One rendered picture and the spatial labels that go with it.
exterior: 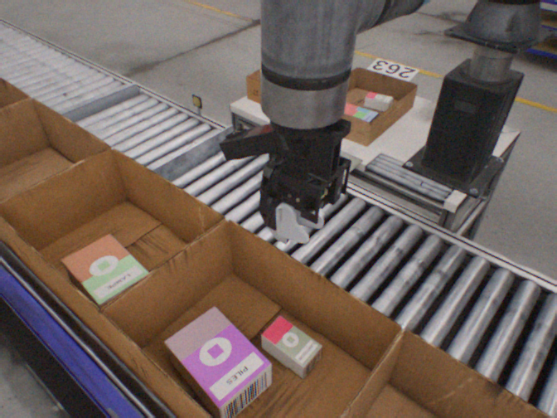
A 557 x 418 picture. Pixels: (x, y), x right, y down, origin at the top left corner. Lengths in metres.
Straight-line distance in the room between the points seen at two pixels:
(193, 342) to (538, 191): 2.51
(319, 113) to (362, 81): 1.58
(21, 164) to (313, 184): 1.11
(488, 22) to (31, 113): 1.28
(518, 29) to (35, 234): 1.28
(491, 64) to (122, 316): 1.15
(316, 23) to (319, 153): 0.14
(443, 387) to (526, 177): 2.41
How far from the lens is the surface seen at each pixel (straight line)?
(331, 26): 0.40
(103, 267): 0.96
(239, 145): 0.53
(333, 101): 0.43
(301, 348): 0.81
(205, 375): 0.77
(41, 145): 1.51
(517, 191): 2.94
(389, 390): 0.85
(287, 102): 0.43
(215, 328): 0.81
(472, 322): 1.16
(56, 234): 1.16
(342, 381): 0.84
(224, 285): 0.96
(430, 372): 0.77
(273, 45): 0.41
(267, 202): 0.52
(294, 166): 0.50
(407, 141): 1.70
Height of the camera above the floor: 1.63
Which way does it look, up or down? 42 degrees down
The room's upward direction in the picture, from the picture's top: straight up
